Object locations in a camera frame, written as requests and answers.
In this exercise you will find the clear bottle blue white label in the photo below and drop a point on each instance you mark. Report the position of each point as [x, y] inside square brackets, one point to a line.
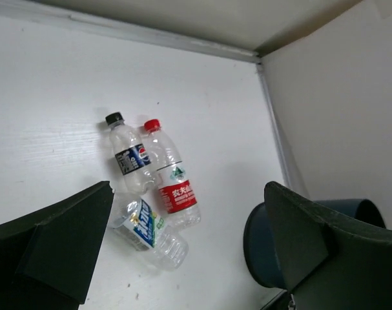
[136, 222]

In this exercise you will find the aluminium table edge rail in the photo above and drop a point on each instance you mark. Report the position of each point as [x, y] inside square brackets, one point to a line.
[36, 12]

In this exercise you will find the clear bottle black cap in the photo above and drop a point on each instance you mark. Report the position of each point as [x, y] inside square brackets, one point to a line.
[131, 155]

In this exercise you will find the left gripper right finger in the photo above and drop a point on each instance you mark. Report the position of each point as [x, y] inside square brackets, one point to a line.
[328, 260]

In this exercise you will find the dark blue round bin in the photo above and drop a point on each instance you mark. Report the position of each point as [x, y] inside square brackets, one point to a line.
[258, 244]

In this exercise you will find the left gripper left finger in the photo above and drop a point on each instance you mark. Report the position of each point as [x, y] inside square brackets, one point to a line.
[48, 257]

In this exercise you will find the clear bottle red cap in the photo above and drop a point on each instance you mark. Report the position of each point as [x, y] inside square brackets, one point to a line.
[173, 182]

